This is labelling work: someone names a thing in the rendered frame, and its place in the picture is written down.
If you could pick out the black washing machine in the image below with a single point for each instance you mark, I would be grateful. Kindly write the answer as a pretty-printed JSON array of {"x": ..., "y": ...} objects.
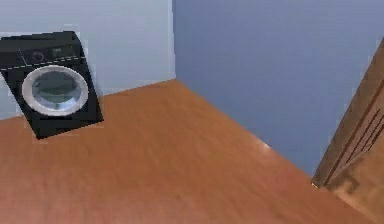
[{"x": 53, "y": 90}]

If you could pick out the brown wooden room door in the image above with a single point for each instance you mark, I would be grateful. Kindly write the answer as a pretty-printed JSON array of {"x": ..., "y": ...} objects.
[{"x": 361, "y": 140}]

